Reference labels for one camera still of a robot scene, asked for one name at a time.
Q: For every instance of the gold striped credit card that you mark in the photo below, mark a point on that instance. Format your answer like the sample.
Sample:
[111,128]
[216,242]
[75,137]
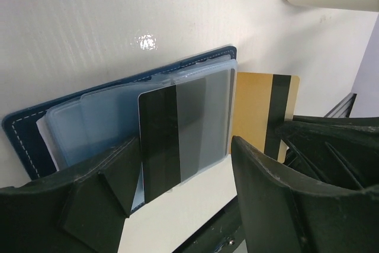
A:
[263,102]

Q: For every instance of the aluminium frame rail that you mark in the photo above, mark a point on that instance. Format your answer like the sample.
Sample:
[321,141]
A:
[343,108]

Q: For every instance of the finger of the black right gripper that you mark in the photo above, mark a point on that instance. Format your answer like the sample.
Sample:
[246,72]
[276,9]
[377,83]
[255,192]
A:
[338,151]

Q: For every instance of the blue leather card holder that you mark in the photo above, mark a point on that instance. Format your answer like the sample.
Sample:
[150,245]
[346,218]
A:
[55,135]

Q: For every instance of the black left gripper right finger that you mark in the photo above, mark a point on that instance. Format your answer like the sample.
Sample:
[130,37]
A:
[284,210]

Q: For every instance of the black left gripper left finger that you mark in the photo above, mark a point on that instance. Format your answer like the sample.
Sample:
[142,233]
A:
[79,209]

